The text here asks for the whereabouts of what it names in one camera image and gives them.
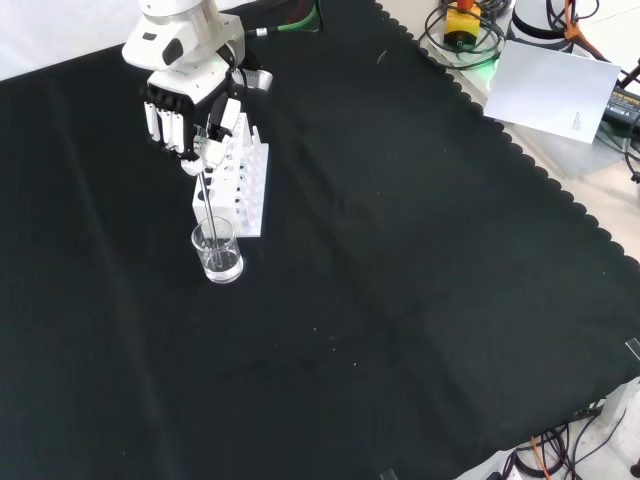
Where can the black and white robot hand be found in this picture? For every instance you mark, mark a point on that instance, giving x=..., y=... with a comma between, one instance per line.
x=190, y=87

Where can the clear glass rod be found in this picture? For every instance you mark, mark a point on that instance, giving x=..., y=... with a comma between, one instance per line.
x=209, y=215

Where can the white test tube rack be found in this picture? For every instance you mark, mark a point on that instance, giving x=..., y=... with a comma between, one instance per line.
x=240, y=185

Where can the clear glass beaker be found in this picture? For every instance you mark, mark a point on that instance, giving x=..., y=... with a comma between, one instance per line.
x=220, y=260

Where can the black bench cloth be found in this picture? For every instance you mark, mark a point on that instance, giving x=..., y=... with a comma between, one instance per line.
x=350, y=280

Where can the yellow stop button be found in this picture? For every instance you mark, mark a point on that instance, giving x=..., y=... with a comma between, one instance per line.
x=462, y=25

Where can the pale white board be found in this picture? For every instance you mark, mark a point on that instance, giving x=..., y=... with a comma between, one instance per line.
x=550, y=90

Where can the black power supply box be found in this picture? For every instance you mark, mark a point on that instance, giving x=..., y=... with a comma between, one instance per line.
x=622, y=107

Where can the grey tape piece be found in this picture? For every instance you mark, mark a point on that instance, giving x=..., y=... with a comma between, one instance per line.
x=634, y=348
x=388, y=475

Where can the white bench post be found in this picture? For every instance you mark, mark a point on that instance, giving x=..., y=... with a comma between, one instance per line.
x=620, y=400

